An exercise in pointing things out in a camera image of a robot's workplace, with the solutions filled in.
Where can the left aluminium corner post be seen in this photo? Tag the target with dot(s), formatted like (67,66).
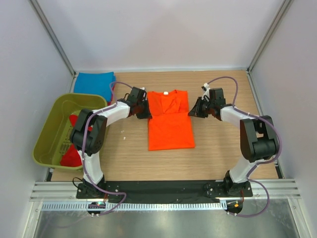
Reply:
(48,28)

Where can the aluminium corner post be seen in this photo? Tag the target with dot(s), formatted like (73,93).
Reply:
(285,5)
(48,28)

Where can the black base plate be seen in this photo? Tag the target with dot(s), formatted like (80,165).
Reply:
(174,192)

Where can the orange t shirt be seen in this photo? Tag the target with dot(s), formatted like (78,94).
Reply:
(170,126)

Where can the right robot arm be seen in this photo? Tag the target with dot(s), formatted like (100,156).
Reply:
(258,138)

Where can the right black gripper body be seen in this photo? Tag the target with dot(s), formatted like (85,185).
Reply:
(209,105)

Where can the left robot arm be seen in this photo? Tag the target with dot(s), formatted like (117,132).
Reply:
(88,137)

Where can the aluminium frame rail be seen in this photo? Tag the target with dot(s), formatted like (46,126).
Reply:
(65,190)

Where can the red t shirt in basket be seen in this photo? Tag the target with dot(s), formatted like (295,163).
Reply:
(71,158)

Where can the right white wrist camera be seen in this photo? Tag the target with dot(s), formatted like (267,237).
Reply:
(206,95)

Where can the olive green plastic basket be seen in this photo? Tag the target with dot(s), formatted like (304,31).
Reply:
(53,142)

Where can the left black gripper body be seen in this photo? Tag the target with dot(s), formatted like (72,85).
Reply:
(143,110)

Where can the right aluminium corner post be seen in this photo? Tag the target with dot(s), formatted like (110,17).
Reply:
(285,5)

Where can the blue folded t shirt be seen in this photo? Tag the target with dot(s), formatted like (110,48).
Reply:
(94,83)

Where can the white slotted cable duct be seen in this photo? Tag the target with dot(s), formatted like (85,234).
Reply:
(102,207)

